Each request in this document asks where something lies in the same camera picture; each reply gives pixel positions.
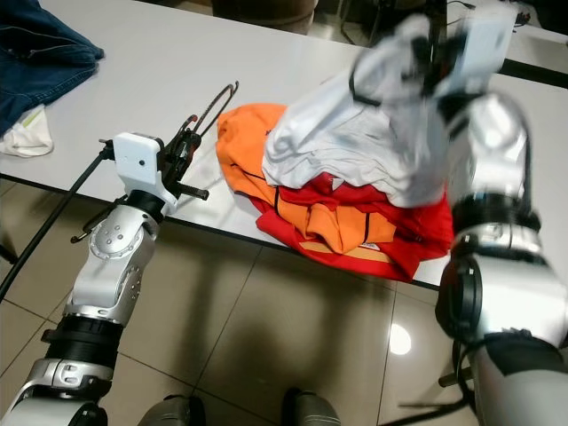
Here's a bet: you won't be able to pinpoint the grey right robot leg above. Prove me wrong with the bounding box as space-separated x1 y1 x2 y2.
282 389 356 426

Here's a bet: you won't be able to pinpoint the thin white shirt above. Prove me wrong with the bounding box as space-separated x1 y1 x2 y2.
262 13 462 209

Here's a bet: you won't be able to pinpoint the white table with cables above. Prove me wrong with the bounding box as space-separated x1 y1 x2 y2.
501 25 568 88

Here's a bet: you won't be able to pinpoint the orange garment with dark trim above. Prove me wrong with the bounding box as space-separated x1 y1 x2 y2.
217 102 400 254

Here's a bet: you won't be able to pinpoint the grey robot leg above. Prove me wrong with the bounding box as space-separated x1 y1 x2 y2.
282 389 356 426
138 395 205 426

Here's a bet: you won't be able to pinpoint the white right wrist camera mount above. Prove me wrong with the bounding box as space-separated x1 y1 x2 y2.
453 4 517 94

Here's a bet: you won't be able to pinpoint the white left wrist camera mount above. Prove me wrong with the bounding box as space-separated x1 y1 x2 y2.
111 133 174 214

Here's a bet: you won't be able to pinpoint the red garment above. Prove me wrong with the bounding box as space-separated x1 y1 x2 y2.
248 173 454 280

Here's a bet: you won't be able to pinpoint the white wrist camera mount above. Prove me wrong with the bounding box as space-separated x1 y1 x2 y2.
111 133 174 214
453 4 517 94

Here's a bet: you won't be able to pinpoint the grey left robot leg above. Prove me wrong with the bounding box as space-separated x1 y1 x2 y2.
138 395 205 426

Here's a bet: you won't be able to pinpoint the small white cloth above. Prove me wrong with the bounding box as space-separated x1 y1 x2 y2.
0 105 59 159

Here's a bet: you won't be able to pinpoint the large white table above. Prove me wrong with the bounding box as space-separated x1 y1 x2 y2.
0 0 568 289

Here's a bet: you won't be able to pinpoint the blue jeans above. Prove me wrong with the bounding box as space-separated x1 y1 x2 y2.
0 0 105 134

